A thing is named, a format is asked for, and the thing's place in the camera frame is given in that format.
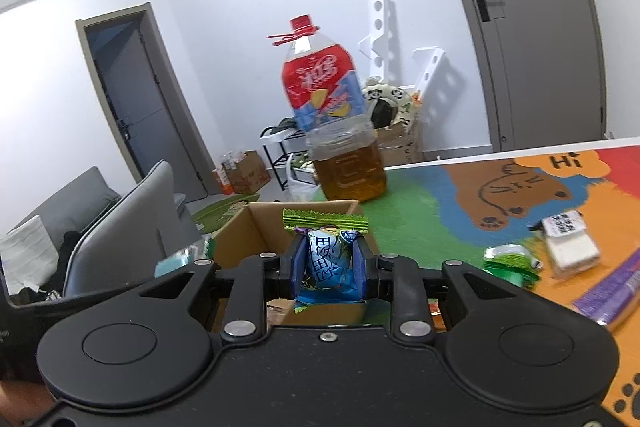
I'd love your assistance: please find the orange carton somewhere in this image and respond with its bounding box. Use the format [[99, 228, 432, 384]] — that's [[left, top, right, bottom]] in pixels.
[[212, 167, 236, 196]]

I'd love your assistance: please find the black door handle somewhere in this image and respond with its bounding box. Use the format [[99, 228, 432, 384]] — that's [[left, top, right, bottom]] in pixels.
[[471, 0, 501, 22]]

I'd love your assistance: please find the small printed cardboard box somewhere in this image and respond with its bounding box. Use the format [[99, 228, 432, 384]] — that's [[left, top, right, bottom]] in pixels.
[[220, 150, 272, 195]]

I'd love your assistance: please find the white perforated rack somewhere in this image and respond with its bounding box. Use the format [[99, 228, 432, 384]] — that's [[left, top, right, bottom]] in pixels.
[[357, 0, 446, 108]]

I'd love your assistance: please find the grey chair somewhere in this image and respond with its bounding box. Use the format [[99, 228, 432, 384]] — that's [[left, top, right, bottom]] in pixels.
[[62, 159, 203, 298]]

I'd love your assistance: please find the grey sofa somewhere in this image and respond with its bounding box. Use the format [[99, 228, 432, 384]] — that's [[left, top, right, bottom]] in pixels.
[[10, 166, 123, 253]]

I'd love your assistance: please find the long purple snack packet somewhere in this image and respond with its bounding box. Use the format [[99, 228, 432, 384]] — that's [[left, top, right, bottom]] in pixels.
[[572, 247, 640, 327]]

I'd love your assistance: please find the cardboard box under panda ring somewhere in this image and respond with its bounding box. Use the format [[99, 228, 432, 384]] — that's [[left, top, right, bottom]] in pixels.
[[372, 122, 426, 168]]

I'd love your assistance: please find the white plastic bag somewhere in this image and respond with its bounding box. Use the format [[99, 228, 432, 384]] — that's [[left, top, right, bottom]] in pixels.
[[286, 164, 323, 204]]

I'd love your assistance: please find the dark blue door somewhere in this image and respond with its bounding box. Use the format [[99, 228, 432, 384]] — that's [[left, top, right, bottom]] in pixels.
[[76, 3, 211, 202]]

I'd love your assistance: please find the grey door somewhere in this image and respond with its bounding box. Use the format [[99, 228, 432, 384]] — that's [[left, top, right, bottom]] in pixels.
[[435, 0, 608, 154]]

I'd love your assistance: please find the green floor rug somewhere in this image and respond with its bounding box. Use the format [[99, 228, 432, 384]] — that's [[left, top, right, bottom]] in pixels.
[[192, 193, 261, 233]]

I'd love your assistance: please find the green snack packet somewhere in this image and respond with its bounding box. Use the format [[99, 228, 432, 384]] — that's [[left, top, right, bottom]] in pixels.
[[484, 243, 543, 290]]

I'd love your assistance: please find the black shoe rack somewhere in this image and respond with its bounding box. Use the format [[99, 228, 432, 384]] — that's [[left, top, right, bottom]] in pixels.
[[259, 119, 313, 192]]

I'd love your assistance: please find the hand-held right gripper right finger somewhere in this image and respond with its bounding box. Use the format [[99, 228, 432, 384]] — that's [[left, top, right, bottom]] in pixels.
[[352, 235, 535, 343]]

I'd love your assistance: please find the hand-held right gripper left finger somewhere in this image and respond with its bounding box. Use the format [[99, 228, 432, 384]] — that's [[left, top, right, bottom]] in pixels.
[[132, 234, 309, 343]]

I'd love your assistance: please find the dark cloth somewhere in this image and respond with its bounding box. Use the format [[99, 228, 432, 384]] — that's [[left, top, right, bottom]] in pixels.
[[7, 229, 83, 308]]

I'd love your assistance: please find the white pillow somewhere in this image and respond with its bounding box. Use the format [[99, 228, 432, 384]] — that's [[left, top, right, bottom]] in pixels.
[[0, 214, 60, 295]]

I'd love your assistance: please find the white packet with black label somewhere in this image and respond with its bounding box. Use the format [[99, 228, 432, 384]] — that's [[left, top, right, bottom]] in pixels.
[[540, 209, 601, 280]]

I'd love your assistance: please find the colourful cartoon table mat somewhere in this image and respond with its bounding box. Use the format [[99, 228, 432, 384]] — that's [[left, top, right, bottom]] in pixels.
[[350, 146, 640, 423]]

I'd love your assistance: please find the panda print ring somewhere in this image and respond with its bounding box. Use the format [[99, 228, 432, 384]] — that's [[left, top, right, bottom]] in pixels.
[[361, 77, 423, 128]]

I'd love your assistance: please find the blue white green-edged candy packet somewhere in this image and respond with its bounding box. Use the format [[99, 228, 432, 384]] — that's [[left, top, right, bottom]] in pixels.
[[282, 208, 370, 314]]

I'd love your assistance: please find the large iced tea bottle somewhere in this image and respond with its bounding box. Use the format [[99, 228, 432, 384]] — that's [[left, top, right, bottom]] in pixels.
[[266, 13, 388, 202]]

